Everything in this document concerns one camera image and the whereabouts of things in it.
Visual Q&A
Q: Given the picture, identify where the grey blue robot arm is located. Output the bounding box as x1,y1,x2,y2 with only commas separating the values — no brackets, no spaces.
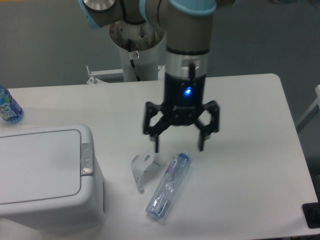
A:
79,0,234,150

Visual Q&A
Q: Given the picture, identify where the crumpled white paper wrapper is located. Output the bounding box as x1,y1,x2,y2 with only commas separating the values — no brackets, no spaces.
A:
130,148,167,194

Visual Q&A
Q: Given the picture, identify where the white frame at right edge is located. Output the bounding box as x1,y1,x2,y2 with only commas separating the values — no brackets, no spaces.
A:
295,85,320,133

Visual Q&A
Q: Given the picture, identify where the white plastic trash can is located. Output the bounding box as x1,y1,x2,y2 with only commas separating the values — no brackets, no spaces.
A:
0,124,106,233

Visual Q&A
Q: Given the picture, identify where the black device at table edge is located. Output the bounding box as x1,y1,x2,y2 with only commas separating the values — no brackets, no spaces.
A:
302,202,320,229

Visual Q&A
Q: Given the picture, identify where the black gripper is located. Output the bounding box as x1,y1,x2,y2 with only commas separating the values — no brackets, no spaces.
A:
142,71,221,154

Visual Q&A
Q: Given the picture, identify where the black cable on pedestal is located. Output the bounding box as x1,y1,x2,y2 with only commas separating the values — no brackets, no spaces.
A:
127,38,141,82

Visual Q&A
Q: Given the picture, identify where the clear empty plastic bottle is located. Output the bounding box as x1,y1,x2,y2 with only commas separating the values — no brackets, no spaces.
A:
145,152,191,221

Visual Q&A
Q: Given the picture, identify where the blue labelled drink bottle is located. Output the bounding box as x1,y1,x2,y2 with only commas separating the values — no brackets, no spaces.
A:
0,85,24,124

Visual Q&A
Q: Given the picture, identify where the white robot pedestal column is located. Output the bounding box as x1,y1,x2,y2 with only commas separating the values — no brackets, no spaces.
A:
109,20,165,69

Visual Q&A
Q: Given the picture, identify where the white pedestal base frame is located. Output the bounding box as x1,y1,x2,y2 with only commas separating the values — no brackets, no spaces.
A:
86,63,165,85

